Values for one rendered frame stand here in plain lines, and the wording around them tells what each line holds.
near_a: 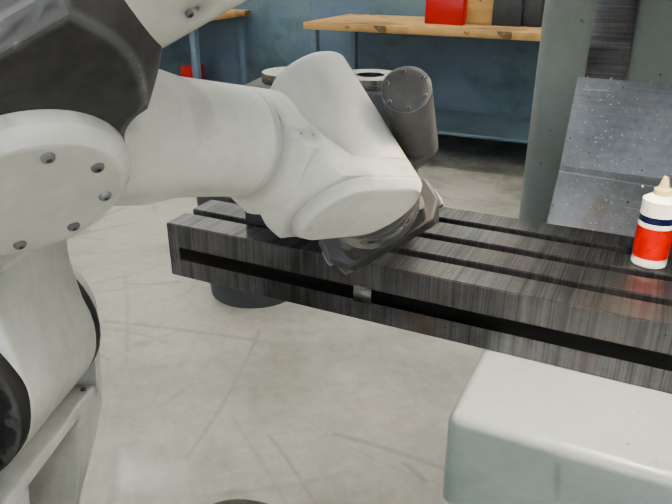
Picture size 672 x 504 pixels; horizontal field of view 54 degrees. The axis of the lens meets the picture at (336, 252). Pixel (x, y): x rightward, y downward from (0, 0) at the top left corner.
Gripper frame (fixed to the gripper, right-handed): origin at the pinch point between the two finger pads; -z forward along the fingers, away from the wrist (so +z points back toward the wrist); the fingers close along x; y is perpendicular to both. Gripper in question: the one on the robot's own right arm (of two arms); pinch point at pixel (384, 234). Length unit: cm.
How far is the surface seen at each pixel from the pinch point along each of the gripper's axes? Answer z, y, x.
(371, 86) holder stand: -7.1, 19.4, 7.9
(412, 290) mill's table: -11.6, -4.2, -0.2
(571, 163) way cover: -38, 6, 33
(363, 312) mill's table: -15.4, -2.8, -6.8
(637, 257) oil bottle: -16.0, -13.3, 25.0
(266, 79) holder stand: -7.9, 28.3, -2.8
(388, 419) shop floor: -144, -9, -23
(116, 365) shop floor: -149, 52, -99
